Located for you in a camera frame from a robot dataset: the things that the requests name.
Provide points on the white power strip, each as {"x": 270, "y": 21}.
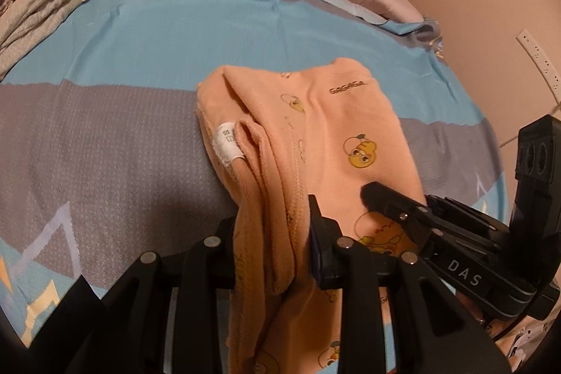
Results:
{"x": 542, "y": 62}

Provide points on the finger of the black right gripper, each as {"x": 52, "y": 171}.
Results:
{"x": 394, "y": 211}

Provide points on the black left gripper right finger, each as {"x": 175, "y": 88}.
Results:
{"x": 432, "y": 331}

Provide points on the orange duck print garment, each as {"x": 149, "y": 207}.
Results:
{"x": 276, "y": 141}

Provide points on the blue grey bed sheet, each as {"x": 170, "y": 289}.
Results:
{"x": 101, "y": 155}

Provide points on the folded grey clothes stack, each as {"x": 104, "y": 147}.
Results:
{"x": 26, "y": 23}

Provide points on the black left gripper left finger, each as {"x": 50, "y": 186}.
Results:
{"x": 160, "y": 316}

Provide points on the black camera box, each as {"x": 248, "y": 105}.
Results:
{"x": 535, "y": 221}

